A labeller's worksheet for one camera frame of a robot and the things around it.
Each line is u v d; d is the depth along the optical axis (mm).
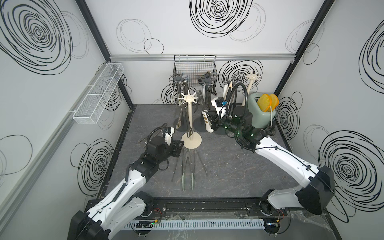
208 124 697
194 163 889
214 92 868
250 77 803
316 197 393
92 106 727
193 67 958
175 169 867
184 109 703
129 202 597
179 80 786
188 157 907
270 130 919
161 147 574
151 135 562
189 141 992
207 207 753
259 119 957
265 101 937
